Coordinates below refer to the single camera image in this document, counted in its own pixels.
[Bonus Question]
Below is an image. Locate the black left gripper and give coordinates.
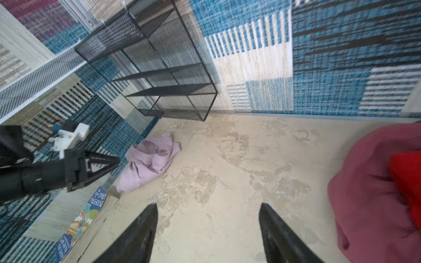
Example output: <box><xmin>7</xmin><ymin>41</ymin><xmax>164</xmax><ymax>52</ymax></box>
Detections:
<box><xmin>23</xmin><ymin>150</ymin><xmax>121</xmax><ymax>194</ymax></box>

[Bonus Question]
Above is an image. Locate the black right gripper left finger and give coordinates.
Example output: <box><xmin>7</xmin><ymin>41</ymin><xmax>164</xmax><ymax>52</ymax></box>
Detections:
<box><xmin>95</xmin><ymin>203</ymin><xmax>159</xmax><ymax>263</ymax></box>

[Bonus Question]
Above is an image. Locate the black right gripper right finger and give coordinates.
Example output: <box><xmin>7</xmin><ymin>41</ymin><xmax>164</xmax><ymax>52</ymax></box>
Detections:
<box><xmin>259</xmin><ymin>203</ymin><xmax>322</xmax><ymax>263</ymax></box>

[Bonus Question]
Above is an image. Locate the lilac ribbed cloth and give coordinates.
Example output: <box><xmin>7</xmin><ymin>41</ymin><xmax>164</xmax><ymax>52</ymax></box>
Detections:
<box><xmin>116</xmin><ymin>133</ymin><xmax>181</xmax><ymax>193</ymax></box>

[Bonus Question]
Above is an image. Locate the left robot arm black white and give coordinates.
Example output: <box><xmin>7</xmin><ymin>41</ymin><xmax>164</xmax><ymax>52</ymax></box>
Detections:
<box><xmin>1</xmin><ymin>126</ymin><xmax>121</xmax><ymax>204</ymax></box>

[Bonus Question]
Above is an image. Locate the mauve pink cloth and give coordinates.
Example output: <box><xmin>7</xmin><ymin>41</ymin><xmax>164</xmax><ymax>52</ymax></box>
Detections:
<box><xmin>327</xmin><ymin>122</ymin><xmax>421</xmax><ymax>263</ymax></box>

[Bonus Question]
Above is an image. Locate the red fuzzy cloth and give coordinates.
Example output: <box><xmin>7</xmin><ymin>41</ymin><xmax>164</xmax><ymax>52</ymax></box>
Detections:
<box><xmin>389</xmin><ymin>151</ymin><xmax>421</xmax><ymax>230</ymax></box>

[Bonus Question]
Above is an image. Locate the blue illustrated book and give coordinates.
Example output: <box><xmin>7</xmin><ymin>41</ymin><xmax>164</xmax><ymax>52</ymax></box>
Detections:
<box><xmin>55</xmin><ymin>186</ymin><xmax>107</xmax><ymax>263</ymax></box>

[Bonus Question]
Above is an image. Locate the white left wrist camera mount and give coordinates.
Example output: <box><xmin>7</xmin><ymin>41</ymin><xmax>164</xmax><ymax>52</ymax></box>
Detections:
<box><xmin>48</xmin><ymin>119</ymin><xmax>90</xmax><ymax>160</ymax></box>

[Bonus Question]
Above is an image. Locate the black wire mesh shelf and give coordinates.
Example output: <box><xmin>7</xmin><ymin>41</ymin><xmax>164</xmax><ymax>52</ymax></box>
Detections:
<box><xmin>75</xmin><ymin>1</ymin><xmax>218</xmax><ymax>121</ymax></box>

